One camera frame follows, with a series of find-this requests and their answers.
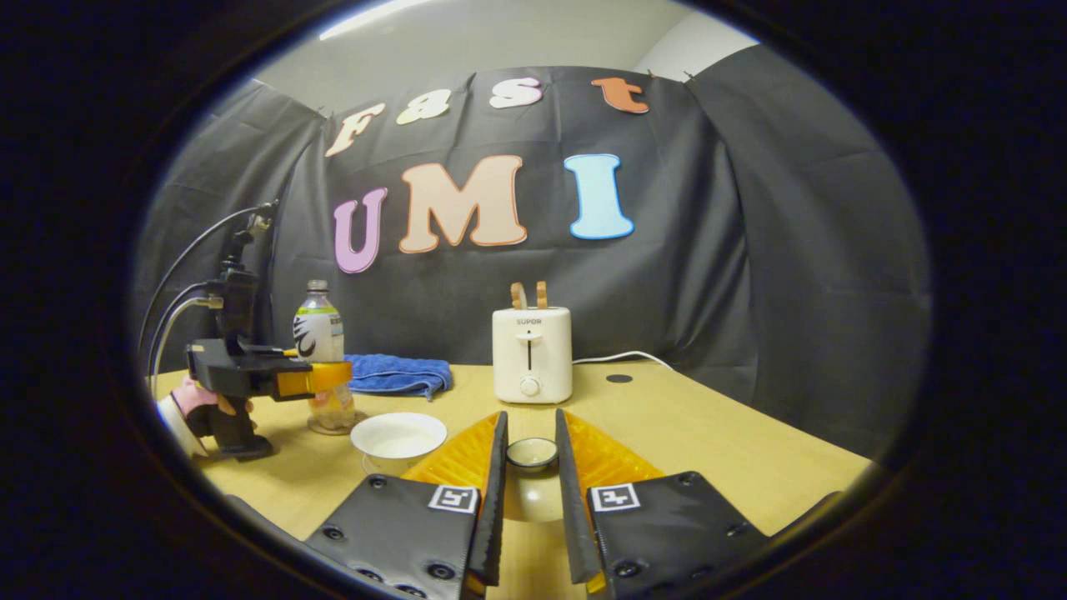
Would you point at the brown toast slice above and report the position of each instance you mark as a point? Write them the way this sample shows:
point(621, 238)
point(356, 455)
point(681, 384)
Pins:
point(518, 297)
point(542, 295)

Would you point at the blue folded towel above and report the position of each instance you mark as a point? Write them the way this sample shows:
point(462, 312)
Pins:
point(396, 375)

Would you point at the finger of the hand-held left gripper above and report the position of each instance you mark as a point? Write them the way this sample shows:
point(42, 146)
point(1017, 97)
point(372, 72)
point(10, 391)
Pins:
point(313, 379)

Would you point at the white toaster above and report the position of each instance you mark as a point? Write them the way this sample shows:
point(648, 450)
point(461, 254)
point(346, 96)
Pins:
point(532, 358)

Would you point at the clear plastic water bottle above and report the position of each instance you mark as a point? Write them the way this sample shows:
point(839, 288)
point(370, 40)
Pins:
point(321, 333)

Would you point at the cream teacup lid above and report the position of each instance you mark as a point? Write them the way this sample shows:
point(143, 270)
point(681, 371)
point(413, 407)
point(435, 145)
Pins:
point(533, 492)

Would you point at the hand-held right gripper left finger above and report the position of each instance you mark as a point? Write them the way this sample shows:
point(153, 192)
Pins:
point(408, 529)

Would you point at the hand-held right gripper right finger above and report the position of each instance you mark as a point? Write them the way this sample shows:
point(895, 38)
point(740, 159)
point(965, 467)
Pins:
point(667, 525)

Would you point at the cream ceramic teacup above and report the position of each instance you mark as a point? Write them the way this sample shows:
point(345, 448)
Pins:
point(398, 437)

